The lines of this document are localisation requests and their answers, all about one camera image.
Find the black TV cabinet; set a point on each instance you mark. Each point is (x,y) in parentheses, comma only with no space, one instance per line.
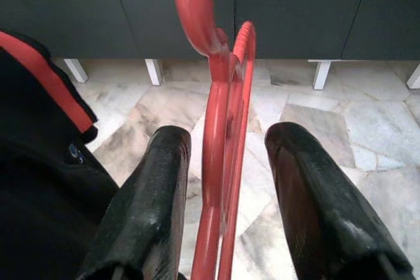
(311,14)

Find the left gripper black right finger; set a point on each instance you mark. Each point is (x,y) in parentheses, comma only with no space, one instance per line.
(328,221)

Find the black shirt with red collar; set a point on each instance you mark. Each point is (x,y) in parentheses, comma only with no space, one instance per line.
(39,178)

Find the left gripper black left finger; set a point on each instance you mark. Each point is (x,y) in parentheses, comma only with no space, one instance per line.
(141,214)

